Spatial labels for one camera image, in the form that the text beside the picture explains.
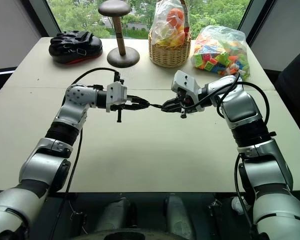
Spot clear plastic bag of toys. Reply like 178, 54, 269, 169
151, 0, 191, 50

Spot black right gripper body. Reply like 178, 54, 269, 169
174, 87, 198, 119

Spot small white object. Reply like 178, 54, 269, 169
231, 196, 251, 216

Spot brown wooden stand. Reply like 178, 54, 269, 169
97, 0, 141, 68

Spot orange plastic toy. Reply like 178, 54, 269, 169
166, 7, 186, 28

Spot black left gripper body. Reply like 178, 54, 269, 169
110, 94, 138, 123

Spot black boxing pad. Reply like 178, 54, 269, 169
48, 30, 104, 65

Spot plastic bag of colourful blocks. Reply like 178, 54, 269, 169
190, 24, 251, 81

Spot woven wicker basket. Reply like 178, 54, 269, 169
148, 0, 193, 69

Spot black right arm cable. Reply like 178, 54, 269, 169
182, 72, 271, 236

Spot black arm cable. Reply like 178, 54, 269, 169
182, 72, 271, 236
64, 67, 124, 195

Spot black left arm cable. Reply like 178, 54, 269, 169
64, 67, 124, 195

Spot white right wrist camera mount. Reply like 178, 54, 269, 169
170, 70, 207, 112

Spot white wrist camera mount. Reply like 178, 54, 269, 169
106, 81, 128, 113
170, 70, 207, 112

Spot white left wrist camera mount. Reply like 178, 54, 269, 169
106, 81, 128, 113

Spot dark upholstered chair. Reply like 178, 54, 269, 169
274, 53, 300, 118

